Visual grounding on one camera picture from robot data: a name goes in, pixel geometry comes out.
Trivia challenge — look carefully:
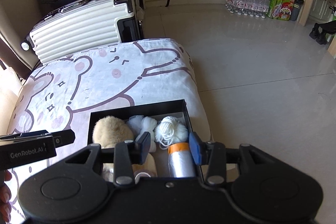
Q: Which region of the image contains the bear print blanket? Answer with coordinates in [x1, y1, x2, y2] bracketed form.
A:
[7, 38, 212, 216]

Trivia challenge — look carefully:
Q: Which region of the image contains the white yarn ball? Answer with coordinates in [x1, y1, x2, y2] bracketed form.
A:
[154, 116, 189, 148]

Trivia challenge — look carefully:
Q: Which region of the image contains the green drinks carton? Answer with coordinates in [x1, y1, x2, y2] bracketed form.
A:
[266, 0, 296, 21]

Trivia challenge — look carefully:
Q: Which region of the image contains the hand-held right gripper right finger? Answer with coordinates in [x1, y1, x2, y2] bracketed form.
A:
[189, 132, 276, 186]

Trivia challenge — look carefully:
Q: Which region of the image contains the white ribbed suitcase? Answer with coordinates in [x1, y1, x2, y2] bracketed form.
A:
[21, 0, 145, 64]

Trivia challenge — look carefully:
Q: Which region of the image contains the beige plush toy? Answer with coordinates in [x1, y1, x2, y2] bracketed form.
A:
[93, 116, 134, 149]

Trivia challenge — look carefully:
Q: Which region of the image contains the knotted white cloth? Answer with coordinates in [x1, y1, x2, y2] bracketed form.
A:
[126, 114, 158, 153]

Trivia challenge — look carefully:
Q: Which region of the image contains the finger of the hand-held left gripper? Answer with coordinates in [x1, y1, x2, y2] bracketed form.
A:
[51, 130, 76, 148]

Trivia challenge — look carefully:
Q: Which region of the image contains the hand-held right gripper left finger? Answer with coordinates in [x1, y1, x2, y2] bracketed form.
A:
[64, 132, 151, 186]

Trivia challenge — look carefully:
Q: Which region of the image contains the black plastic stool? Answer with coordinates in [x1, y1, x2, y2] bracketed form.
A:
[309, 21, 336, 45]

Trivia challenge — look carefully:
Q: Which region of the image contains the black cardboard box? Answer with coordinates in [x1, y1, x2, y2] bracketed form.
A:
[88, 99, 204, 182]

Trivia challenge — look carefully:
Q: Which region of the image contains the plastic film roll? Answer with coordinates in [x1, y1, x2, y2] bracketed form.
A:
[168, 143, 197, 178]

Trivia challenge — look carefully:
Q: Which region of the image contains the black trash bin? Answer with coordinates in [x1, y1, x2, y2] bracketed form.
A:
[289, 0, 304, 22]

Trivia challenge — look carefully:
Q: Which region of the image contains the person's left hand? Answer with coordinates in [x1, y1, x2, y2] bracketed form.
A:
[0, 170, 13, 211]

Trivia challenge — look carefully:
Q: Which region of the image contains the oval wooden box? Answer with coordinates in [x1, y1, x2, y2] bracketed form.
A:
[131, 153, 158, 177]

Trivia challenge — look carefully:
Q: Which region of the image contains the pack of water bottles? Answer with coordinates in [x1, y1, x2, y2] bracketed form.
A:
[225, 0, 272, 19]

